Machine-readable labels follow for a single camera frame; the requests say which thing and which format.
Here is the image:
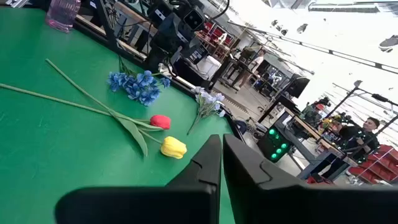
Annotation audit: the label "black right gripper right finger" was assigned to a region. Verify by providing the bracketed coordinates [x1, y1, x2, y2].
[223, 134, 398, 224]

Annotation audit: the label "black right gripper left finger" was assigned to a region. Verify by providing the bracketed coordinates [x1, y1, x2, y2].
[54, 134, 222, 224]

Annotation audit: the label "yellow artificial tulip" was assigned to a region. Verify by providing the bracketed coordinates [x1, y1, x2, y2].
[45, 58, 188, 160]

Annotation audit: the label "pale white flower bunch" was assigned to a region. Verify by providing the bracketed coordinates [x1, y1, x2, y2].
[186, 86, 226, 136]

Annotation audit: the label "red artificial rose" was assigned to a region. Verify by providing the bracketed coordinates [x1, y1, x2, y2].
[0, 82, 172, 131]

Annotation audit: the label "pink glass vase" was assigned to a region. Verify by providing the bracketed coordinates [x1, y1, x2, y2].
[45, 0, 82, 34]

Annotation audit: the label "red storage bin rack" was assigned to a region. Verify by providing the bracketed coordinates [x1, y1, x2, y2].
[347, 144, 398, 185]
[201, 21, 234, 47]

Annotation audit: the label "white storage box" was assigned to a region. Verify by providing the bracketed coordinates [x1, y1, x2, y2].
[193, 55, 223, 81]

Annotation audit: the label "blue flower bunch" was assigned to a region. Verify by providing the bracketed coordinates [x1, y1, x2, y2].
[107, 55, 172, 108]

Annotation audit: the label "black computer tower green lights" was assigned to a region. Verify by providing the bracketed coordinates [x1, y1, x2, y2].
[256, 124, 294, 164]

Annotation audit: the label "wooden workbench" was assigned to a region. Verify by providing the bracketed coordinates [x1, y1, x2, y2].
[273, 107, 360, 182]

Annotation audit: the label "person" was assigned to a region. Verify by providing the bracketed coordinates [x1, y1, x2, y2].
[338, 116, 382, 163]
[238, 48, 267, 91]

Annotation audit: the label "black monitor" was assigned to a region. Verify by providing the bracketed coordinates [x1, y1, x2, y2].
[283, 73, 311, 100]

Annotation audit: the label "black light stand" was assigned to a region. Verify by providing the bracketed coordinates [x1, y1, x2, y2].
[323, 80, 364, 119]

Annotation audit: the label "green table mat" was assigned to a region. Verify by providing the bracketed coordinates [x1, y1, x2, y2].
[0, 6, 237, 224]

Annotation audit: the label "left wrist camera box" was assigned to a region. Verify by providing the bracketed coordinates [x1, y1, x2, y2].
[182, 7, 206, 32]

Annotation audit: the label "black looped gripper cable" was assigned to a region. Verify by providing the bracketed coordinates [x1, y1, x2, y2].
[205, 0, 231, 22]

